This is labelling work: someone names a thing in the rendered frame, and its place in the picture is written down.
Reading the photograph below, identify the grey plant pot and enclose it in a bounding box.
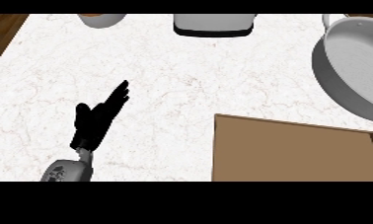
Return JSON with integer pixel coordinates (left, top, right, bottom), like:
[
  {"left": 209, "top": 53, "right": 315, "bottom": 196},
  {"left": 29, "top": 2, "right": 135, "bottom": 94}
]
[{"left": 76, "top": 14, "right": 128, "bottom": 30}]

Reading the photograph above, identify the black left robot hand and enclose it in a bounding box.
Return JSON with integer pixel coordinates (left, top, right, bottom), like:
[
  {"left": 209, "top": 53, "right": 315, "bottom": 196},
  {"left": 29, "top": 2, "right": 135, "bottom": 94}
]
[{"left": 68, "top": 79, "right": 131, "bottom": 152}]

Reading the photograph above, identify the grey metal pot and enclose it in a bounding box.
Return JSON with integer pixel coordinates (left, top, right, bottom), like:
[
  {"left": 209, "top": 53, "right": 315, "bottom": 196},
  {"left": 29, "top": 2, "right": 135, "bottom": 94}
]
[{"left": 311, "top": 14, "right": 373, "bottom": 122}]

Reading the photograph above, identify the white toaster with black base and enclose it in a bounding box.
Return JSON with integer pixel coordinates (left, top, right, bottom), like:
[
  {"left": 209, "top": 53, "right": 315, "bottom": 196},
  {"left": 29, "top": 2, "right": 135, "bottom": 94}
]
[{"left": 172, "top": 14, "right": 259, "bottom": 38}]

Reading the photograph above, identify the brown tray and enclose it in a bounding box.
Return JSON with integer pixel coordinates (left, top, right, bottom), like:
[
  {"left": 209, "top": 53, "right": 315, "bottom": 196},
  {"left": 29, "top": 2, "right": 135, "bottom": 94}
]
[{"left": 211, "top": 112, "right": 373, "bottom": 183}]

